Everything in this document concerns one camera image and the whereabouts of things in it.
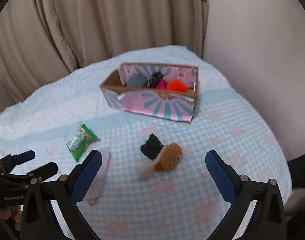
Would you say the black fabric piece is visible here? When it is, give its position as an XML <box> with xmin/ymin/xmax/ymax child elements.
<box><xmin>140</xmin><ymin>134</ymin><xmax>164</xmax><ymax>160</ymax></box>

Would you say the pink striped cardboard box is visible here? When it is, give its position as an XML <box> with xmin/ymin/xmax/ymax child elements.
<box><xmin>100</xmin><ymin>63</ymin><xmax>199</xmax><ymax>122</ymax></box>

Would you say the person's left hand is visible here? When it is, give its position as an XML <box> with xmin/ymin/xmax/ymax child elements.
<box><xmin>0</xmin><ymin>205</ymin><xmax>22</xmax><ymax>231</ymax></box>

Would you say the grey fuzzy pompom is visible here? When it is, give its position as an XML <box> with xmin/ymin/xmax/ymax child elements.
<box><xmin>127</xmin><ymin>73</ymin><xmax>148</xmax><ymax>88</ymax></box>

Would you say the beige curtain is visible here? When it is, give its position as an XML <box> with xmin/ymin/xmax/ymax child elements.
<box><xmin>0</xmin><ymin>0</ymin><xmax>209</xmax><ymax>102</ymax></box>

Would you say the light blue checkered blanket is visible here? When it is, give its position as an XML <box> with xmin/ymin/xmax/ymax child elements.
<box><xmin>0</xmin><ymin>46</ymin><xmax>292</xmax><ymax>239</ymax></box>

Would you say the green snack packet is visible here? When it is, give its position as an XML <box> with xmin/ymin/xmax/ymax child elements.
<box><xmin>66</xmin><ymin>124</ymin><xmax>99</xmax><ymax>162</ymax></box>

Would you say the white grey sock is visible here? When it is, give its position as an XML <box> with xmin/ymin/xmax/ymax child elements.
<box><xmin>84</xmin><ymin>147</ymin><xmax>111</xmax><ymax>206</ymax></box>

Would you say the dark patterned fabric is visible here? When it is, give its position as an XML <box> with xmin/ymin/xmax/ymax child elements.
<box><xmin>143</xmin><ymin>72</ymin><xmax>164</xmax><ymax>89</ymax></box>

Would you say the brown plush toy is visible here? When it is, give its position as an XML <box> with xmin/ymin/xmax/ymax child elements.
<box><xmin>137</xmin><ymin>142</ymin><xmax>183</xmax><ymax>182</ymax></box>

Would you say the orange fuzzy pompom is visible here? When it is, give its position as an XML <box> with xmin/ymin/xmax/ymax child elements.
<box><xmin>166</xmin><ymin>80</ymin><xmax>188</xmax><ymax>93</ymax></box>

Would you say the magenta fuzzy pompom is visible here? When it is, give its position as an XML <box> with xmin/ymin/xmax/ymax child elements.
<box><xmin>156</xmin><ymin>80</ymin><xmax>168</xmax><ymax>90</ymax></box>

